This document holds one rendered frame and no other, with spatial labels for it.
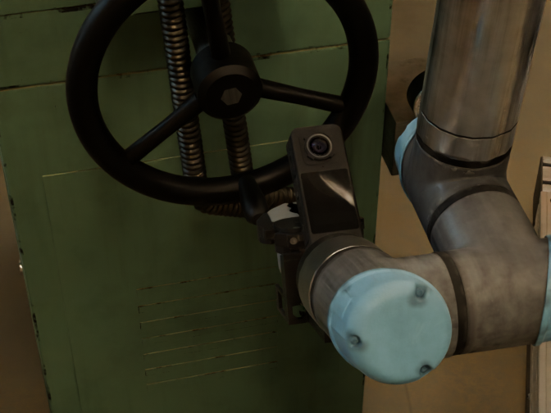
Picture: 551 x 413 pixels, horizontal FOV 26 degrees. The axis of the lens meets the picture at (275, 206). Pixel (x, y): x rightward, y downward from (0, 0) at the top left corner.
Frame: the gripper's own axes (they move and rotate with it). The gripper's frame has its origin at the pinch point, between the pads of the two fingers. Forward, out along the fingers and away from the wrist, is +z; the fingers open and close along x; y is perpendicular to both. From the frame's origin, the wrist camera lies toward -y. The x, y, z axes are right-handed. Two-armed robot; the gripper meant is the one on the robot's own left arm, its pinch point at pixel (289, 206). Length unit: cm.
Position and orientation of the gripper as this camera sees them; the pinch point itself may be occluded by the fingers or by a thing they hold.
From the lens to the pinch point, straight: 112.7
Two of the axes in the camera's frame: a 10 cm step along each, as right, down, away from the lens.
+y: 0.8, 9.8, 2.0
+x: 9.8, -1.2, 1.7
